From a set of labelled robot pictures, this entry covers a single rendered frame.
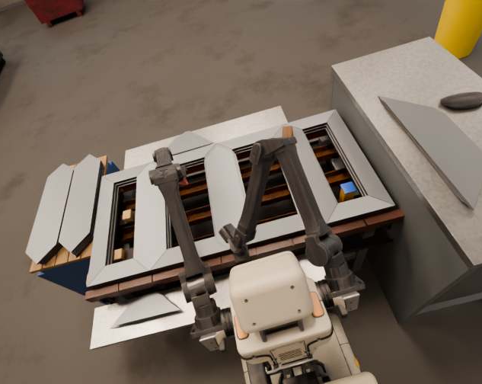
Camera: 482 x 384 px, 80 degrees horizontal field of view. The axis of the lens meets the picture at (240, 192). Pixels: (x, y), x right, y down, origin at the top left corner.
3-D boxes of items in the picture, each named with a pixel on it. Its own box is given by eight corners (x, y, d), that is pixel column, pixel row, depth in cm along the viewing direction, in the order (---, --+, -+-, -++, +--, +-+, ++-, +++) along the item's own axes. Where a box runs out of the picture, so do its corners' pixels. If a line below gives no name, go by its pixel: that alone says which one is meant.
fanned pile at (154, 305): (112, 305, 154) (108, 303, 151) (181, 287, 152) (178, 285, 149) (110, 329, 147) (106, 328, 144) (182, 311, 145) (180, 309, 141)
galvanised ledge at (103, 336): (98, 309, 158) (94, 308, 155) (328, 249, 151) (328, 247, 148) (94, 350, 146) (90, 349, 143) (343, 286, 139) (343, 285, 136)
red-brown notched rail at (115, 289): (93, 295, 150) (85, 291, 146) (397, 215, 142) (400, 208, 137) (91, 302, 148) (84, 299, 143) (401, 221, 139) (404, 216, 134)
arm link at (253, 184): (263, 147, 92) (283, 143, 99) (250, 140, 95) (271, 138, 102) (238, 250, 111) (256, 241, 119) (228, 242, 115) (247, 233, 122)
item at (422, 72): (330, 71, 177) (331, 65, 174) (427, 43, 174) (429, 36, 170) (468, 269, 100) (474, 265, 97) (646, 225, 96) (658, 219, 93)
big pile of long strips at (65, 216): (56, 170, 211) (50, 164, 206) (106, 155, 209) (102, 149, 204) (28, 272, 164) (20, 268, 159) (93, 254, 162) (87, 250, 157)
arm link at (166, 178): (143, 168, 85) (177, 159, 87) (149, 171, 99) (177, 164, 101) (187, 308, 88) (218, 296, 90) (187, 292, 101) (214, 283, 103)
